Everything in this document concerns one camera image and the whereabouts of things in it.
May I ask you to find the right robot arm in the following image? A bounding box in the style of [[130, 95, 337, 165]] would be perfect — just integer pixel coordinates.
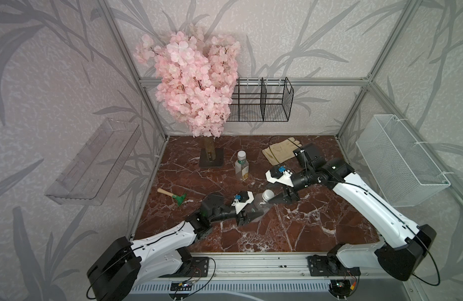
[[266, 144, 436, 282]]

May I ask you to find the beige work glove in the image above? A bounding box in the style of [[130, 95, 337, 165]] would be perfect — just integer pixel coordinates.
[[262, 137, 302, 166]]

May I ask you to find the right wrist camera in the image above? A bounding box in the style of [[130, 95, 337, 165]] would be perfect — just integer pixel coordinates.
[[265, 166, 294, 187]]

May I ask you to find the white bottle cap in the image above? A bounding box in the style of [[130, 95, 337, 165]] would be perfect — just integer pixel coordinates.
[[261, 189, 275, 202], [237, 150, 246, 161]]

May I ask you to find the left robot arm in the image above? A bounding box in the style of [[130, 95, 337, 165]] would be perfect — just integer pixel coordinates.
[[86, 190, 274, 300]]

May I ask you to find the aluminium mounting rail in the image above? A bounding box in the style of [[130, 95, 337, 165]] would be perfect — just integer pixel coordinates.
[[107, 251, 416, 281]]

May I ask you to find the green toy rake wooden handle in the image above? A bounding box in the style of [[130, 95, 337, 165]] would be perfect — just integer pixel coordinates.
[[157, 188, 187, 206]]

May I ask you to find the clear bottle with yellow label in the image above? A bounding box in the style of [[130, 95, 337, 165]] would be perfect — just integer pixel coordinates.
[[235, 157, 249, 181]]

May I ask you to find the clear bottle with blue label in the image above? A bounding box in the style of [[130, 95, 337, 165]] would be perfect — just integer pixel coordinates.
[[250, 193, 271, 215]]

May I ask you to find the pink artificial blossom tree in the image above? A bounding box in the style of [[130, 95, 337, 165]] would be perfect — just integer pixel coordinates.
[[134, 28, 241, 162]]

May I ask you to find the clear acrylic wall shelf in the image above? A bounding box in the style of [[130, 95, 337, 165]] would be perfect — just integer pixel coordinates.
[[45, 118, 142, 206]]

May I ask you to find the white mesh basket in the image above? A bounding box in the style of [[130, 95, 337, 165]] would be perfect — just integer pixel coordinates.
[[356, 114, 451, 207]]

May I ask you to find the black wire basket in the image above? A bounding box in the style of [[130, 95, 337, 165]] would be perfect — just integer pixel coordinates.
[[228, 77, 294, 122]]

